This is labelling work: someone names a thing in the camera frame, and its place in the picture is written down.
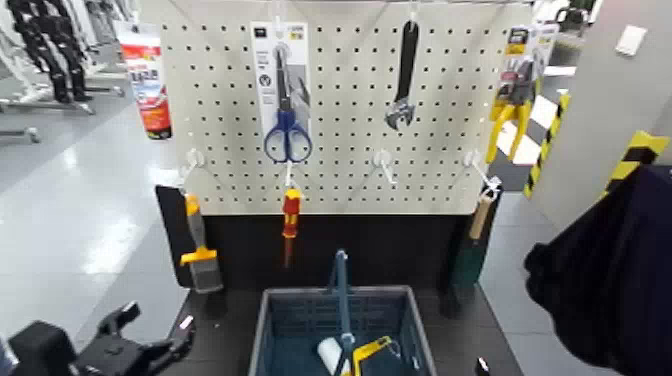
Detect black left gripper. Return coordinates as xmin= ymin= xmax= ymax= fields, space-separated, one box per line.
xmin=78 ymin=300 xmax=197 ymax=376

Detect yellow paint brush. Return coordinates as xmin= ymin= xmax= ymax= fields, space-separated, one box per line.
xmin=179 ymin=193 xmax=224 ymax=294

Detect blue plastic crate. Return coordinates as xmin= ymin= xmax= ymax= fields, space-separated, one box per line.
xmin=247 ymin=285 xmax=438 ymax=376

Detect yellow framed hand tool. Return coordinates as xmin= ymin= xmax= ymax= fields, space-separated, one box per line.
xmin=351 ymin=335 xmax=416 ymax=376

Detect black display stand panel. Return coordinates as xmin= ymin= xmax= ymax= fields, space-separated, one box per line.
xmin=154 ymin=184 xmax=505 ymax=316

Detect dark navy fabric mass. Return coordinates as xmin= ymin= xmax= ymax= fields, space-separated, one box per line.
xmin=523 ymin=163 xmax=672 ymax=376

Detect white pegboard hook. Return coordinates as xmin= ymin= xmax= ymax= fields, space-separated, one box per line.
xmin=463 ymin=149 xmax=503 ymax=193
xmin=180 ymin=148 xmax=206 ymax=182
xmin=283 ymin=159 xmax=303 ymax=191
xmin=372 ymin=149 xmax=399 ymax=186

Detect red and yellow screwdriver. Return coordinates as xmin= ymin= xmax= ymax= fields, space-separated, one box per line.
xmin=281 ymin=187 xmax=304 ymax=269

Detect long yellow black hazard strip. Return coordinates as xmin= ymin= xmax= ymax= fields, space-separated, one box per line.
xmin=523 ymin=91 xmax=572 ymax=200

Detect red and white tube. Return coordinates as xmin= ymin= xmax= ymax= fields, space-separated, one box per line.
xmin=116 ymin=20 xmax=173 ymax=141

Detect grey metal stand base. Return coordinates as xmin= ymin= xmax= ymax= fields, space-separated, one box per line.
xmin=0 ymin=96 xmax=97 ymax=117

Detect short yellow black hazard strip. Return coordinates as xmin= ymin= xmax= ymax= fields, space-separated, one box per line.
xmin=603 ymin=130 xmax=672 ymax=198

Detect white perforated pegboard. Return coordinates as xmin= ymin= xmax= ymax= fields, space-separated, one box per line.
xmin=159 ymin=2 xmax=534 ymax=216

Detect black humanoid robot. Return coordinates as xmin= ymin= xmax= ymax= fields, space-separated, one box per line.
xmin=5 ymin=0 xmax=96 ymax=104

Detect black adjustable wrench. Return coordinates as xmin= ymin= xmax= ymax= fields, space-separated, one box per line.
xmin=384 ymin=19 xmax=421 ymax=131

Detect black chair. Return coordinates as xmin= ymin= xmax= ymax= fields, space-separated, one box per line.
xmin=556 ymin=5 xmax=592 ymax=30

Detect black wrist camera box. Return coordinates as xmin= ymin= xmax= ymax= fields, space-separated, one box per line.
xmin=7 ymin=321 xmax=77 ymax=376

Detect wooden handled green tool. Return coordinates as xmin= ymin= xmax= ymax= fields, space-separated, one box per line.
xmin=452 ymin=193 xmax=497 ymax=290

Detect blue handled paint roller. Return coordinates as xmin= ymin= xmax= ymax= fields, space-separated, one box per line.
xmin=316 ymin=249 xmax=358 ymax=376

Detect packaged blue handled scissors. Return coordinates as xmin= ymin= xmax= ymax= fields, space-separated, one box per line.
xmin=250 ymin=20 xmax=315 ymax=165

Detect packaged yellow handled pliers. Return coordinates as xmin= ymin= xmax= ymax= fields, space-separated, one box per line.
xmin=485 ymin=23 xmax=560 ymax=165

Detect white wall switch plate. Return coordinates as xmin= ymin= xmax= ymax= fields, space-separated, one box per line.
xmin=615 ymin=24 xmax=649 ymax=57

